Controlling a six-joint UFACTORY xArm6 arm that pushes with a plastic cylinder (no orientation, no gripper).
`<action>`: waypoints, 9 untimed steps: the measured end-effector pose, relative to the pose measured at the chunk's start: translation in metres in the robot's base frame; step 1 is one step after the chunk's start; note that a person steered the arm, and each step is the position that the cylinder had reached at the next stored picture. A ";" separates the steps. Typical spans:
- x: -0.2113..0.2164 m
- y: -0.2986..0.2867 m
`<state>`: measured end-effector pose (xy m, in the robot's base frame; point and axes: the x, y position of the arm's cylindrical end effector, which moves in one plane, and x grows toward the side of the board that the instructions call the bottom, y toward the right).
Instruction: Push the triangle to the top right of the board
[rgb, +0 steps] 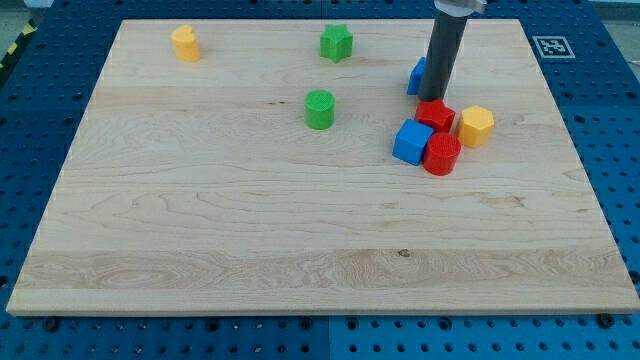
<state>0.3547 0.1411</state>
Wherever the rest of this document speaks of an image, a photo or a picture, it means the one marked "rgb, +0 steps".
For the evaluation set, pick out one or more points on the blue triangle block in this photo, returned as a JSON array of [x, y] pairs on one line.
[[415, 77]]

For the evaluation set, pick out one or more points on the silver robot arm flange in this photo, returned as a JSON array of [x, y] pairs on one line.
[[461, 8]]

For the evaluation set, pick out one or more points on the wooden board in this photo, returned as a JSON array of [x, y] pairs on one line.
[[197, 189]]

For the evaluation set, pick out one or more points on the green cylinder block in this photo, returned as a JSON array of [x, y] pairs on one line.
[[319, 109]]

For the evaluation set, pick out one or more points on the blue cube block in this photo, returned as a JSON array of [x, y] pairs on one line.
[[410, 141]]

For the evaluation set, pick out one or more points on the red cylinder block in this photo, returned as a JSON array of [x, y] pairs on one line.
[[441, 153]]

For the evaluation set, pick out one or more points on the red star block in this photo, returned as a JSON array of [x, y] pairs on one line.
[[435, 114]]

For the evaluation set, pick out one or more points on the green star block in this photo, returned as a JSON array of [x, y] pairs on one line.
[[336, 42]]

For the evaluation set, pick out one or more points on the yellow hexagon block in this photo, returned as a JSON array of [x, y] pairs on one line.
[[475, 126]]

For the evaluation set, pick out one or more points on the yellow heart block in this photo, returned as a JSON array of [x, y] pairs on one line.
[[185, 44]]

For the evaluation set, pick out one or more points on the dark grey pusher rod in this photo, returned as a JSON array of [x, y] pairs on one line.
[[443, 48]]

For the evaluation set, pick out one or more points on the white fiducial marker tag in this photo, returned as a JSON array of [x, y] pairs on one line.
[[553, 47]]

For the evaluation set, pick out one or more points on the yellow black hazard tape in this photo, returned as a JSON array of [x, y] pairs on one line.
[[18, 47]]

